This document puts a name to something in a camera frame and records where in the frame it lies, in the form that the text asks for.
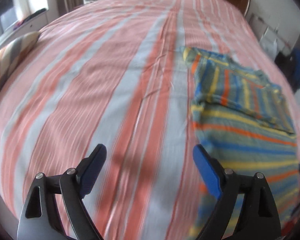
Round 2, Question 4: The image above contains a striped knit sweater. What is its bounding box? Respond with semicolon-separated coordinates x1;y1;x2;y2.
181;47;300;234

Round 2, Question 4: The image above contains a black jacket on chair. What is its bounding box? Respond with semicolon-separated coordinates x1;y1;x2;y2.
275;52;298;94

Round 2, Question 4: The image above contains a white bedside desk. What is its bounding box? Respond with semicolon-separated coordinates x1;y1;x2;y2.
249;14;292;59

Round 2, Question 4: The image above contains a pink striped bed cover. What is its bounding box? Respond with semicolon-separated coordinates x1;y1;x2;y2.
0;0;300;239

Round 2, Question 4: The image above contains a striped cushion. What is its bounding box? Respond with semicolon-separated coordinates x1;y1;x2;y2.
0;31;40;91

